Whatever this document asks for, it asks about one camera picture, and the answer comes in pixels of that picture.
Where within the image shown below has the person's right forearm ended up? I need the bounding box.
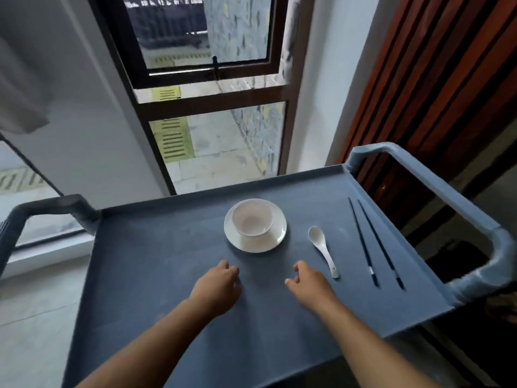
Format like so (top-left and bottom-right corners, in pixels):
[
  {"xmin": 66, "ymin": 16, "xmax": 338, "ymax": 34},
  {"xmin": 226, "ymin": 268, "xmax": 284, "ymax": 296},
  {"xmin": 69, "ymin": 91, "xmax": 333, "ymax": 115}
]
[{"xmin": 319, "ymin": 299, "xmax": 441, "ymax": 388}]

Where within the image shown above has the brown wooden slat panel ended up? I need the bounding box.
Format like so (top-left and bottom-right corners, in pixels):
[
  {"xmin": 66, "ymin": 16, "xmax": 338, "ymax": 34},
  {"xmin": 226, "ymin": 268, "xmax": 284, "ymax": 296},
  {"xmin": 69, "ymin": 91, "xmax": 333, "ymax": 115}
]
[{"xmin": 337, "ymin": 0, "xmax": 517, "ymax": 239}]

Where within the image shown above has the white ceramic plate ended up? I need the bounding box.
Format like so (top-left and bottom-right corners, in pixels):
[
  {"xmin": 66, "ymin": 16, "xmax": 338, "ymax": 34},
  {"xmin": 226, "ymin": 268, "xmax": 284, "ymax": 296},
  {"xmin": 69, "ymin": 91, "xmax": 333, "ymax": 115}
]
[{"xmin": 223, "ymin": 199, "xmax": 288, "ymax": 254}]

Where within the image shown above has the white curtain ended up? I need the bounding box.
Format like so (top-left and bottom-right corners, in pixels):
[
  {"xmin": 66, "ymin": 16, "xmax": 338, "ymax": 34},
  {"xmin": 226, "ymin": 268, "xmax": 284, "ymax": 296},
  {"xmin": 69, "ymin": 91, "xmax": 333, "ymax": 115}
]
[{"xmin": 0, "ymin": 36, "xmax": 51, "ymax": 136}]

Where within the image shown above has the dark framed window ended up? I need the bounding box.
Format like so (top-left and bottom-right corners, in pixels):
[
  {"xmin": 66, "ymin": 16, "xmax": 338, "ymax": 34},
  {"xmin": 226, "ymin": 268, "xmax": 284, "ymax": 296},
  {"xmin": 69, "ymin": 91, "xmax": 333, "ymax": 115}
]
[
  {"xmin": 0, "ymin": 133, "xmax": 86, "ymax": 249},
  {"xmin": 87, "ymin": 0, "xmax": 316, "ymax": 197}
]

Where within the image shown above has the person's right hand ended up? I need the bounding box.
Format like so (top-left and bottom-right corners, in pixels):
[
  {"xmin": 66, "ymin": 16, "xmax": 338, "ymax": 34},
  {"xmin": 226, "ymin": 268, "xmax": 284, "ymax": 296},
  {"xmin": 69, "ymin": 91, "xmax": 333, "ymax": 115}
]
[{"xmin": 284, "ymin": 260, "xmax": 340, "ymax": 316}]

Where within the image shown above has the grey blue service cart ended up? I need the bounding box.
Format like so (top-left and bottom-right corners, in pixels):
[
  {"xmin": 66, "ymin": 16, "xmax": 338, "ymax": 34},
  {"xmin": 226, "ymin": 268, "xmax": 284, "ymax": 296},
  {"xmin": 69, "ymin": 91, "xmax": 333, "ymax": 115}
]
[{"xmin": 0, "ymin": 142, "xmax": 517, "ymax": 388}]

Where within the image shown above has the white ceramic spoon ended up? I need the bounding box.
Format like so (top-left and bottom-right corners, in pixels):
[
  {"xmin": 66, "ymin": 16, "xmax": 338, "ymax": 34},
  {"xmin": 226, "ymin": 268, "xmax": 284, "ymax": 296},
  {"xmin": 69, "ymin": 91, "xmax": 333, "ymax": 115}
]
[{"xmin": 308, "ymin": 226, "xmax": 340, "ymax": 280}]

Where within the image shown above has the person's left hand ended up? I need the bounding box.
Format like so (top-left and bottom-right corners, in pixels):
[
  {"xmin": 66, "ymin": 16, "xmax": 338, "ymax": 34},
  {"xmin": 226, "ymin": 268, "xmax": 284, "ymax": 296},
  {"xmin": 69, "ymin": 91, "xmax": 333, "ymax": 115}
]
[{"xmin": 187, "ymin": 260, "xmax": 243, "ymax": 320}]

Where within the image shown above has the person's left forearm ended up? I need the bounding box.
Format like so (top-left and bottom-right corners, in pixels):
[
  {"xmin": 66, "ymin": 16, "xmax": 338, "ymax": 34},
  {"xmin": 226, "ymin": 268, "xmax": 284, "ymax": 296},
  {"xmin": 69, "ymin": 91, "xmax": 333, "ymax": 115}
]
[{"xmin": 74, "ymin": 299, "xmax": 215, "ymax": 388}]

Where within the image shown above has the white ceramic bowl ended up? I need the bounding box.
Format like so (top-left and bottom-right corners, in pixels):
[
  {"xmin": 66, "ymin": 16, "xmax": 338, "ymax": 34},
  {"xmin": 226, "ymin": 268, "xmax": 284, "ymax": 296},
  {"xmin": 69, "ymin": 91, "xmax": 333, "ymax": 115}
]
[{"xmin": 231, "ymin": 199, "xmax": 274, "ymax": 239}]

